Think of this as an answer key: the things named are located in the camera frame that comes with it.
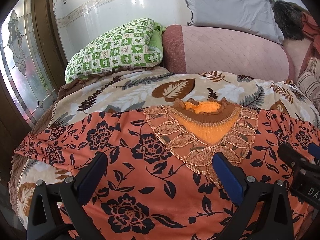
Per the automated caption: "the red cloth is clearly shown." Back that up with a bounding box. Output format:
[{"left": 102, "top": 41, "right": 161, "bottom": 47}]
[{"left": 302, "top": 12, "right": 319, "bottom": 42}]

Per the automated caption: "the stained glass wooden door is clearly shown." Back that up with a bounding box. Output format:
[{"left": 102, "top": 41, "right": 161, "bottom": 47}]
[{"left": 1, "top": 0, "right": 67, "bottom": 182}]

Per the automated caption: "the beige leaf pattern blanket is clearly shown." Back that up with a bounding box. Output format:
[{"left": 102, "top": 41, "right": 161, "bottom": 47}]
[{"left": 10, "top": 66, "right": 319, "bottom": 225}]

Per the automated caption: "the pink quilted bolster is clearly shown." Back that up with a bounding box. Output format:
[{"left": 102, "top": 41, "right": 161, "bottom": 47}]
[{"left": 162, "top": 24, "right": 295, "bottom": 82}]

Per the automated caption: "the green checkered pillow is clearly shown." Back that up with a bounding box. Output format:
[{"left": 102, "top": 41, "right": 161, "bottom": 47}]
[{"left": 65, "top": 18, "right": 165, "bottom": 83}]

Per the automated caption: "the striped beige pillow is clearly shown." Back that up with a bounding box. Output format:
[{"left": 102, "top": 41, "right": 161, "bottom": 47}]
[{"left": 297, "top": 57, "right": 320, "bottom": 108}]

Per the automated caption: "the grey pillow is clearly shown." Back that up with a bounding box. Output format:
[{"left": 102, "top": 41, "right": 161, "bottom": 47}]
[{"left": 185, "top": 0, "right": 284, "bottom": 44}]

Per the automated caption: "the orange black floral garment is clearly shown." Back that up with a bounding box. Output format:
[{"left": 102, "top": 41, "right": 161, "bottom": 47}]
[{"left": 15, "top": 99, "right": 319, "bottom": 239}]

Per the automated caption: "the black furry garment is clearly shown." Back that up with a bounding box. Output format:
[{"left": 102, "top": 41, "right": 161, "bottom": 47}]
[{"left": 272, "top": 0, "right": 304, "bottom": 40}]

